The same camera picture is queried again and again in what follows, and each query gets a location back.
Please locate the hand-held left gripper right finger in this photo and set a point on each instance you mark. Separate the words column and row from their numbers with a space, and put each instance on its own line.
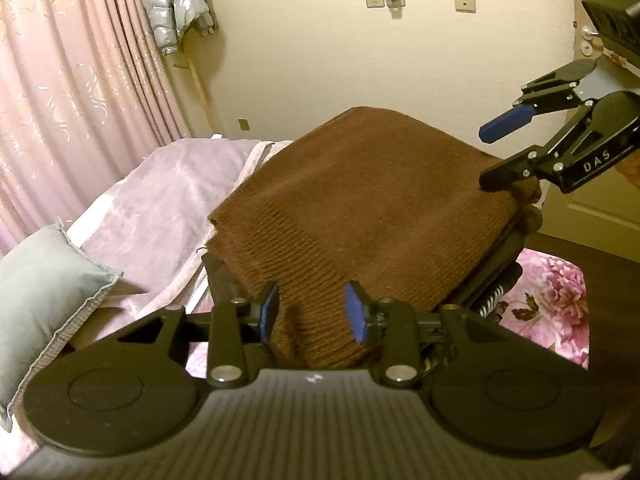
column 354, row 316

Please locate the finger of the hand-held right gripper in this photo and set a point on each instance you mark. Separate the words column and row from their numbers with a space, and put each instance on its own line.
column 505, row 126
column 510, row 172

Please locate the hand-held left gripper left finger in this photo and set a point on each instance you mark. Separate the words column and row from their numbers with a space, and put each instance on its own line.
column 270, row 312

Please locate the brown knitted sweater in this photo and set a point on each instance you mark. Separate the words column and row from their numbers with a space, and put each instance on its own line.
column 380, row 200

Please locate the cream door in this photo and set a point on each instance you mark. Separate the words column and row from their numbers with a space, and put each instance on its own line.
column 590, row 215

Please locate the pink floral blanket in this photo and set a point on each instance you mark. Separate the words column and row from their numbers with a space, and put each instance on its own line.
column 550, row 300

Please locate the lilac plush blanket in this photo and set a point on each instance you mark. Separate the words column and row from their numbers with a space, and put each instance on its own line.
column 165, row 200

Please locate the grey pillow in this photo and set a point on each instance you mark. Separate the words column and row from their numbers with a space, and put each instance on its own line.
column 45, row 300

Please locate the wooden coat rack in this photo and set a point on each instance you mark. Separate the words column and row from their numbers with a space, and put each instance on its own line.
column 200, row 90

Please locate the pink embroidered curtain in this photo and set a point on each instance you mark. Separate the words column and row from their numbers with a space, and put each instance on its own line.
column 75, row 90

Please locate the silver puffer jacket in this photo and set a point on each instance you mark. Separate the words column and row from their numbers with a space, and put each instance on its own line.
column 175, row 0

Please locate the black frame with spring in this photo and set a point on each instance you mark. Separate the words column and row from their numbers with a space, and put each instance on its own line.
column 510, row 255

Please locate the wall switch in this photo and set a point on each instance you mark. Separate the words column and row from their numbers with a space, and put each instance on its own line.
column 464, row 0

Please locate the low wall socket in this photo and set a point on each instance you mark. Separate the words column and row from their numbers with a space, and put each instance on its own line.
column 244, row 125

